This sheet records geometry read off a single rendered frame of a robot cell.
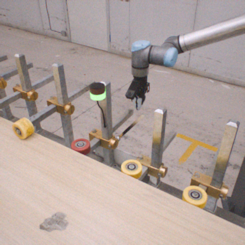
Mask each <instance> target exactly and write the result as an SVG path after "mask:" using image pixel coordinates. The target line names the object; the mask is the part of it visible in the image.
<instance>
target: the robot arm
mask: <svg viewBox="0 0 245 245"><path fill-rule="evenodd" d="M243 34H245V14H242V15H239V16H236V17H232V18H229V19H226V20H223V21H220V22H218V23H215V24H212V25H209V26H206V27H203V28H200V29H197V30H194V31H191V32H189V33H186V34H183V35H178V36H171V37H169V38H167V39H166V40H165V41H164V43H163V44H162V45H161V46H155V45H151V43H150V42H149V41H147V40H139V41H136V42H134V43H133V44H132V50H131V52H132V55H131V74H132V75H133V77H134V79H133V81H132V83H131V85H130V86H129V88H128V90H127V92H126V94H125V96H126V98H127V99H131V101H132V103H133V105H134V107H135V108H136V110H139V109H140V108H141V107H142V105H143V103H144V102H145V98H146V96H145V94H146V91H147V93H148V92H149V91H150V83H148V82H147V75H148V74H149V64H153V65H159V66H166V67H173V66H174V65H175V63H176V61H177V56H178V54H181V53H185V52H186V51H190V50H193V49H196V48H200V47H203V46H206V45H209V44H212V43H216V42H219V41H222V40H226V39H229V38H232V37H236V36H239V35H243ZM148 87H149V90H148Z"/></svg>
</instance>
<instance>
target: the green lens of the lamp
mask: <svg viewBox="0 0 245 245"><path fill-rule="evenodd" d="M90 98H91V99H93V100H96V101H99V100H103V99H104V98H105V93H104V94H101V95H93V94H91V93H90Z"/></svg>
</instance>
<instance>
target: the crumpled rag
mask: <svg viewBox="0 0 245 245"><path fill-rule="evenodd" d="M66 216H67V214H66V213H63V212H59V211H58V212H56V213H54V214H52V216H51V217H49V218H46V219H45V220H44V222H43V223H42V224H40V225H39V226H40V229H42V230H45V231H47V232H51V231H53V230H55V229H57V230H59V231H62V230H65V229H66V227H67V226H68V225H69V222H68V221H67V220H65V217H66Z"/></svg>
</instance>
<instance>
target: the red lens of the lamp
mask: <svg viewBox="0 0 245 245"><path fill-rule="evenodd" d="M90 85H91V84H90ZM89 90H90V93H91V94H94V95H100V94H103V93H105V84H104V87H103V88H101V89H92V88H91V87H90V86H89Z"/></svg>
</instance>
